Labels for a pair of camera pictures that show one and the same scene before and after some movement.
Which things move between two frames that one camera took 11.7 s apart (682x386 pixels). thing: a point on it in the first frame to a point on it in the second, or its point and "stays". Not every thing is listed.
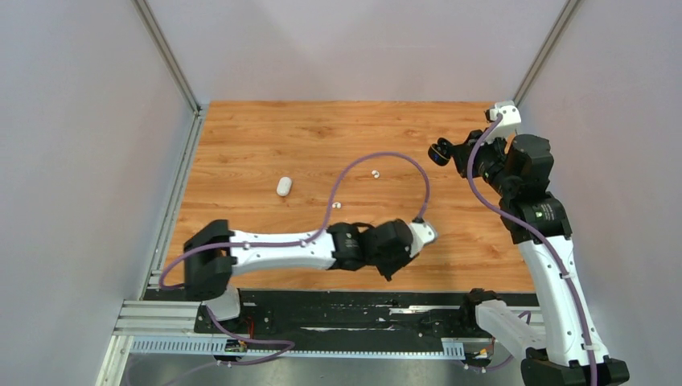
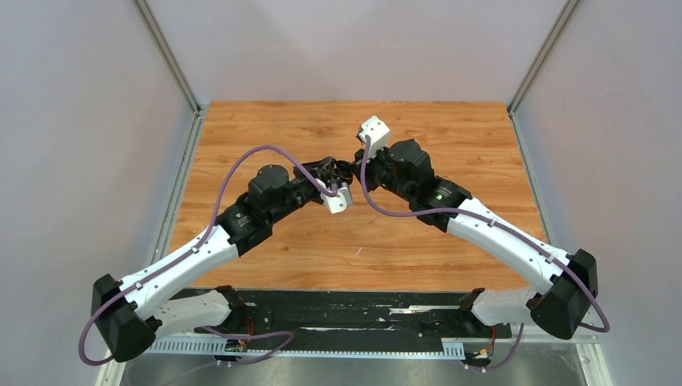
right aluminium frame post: x=545 y=52 stays
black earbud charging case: x=440 y=153 to x=343 y=170
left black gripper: x=405 y=257 to x=322 y=170
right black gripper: x=462 y=153 to x=382 y=153
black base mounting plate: x=302 y=318 stays
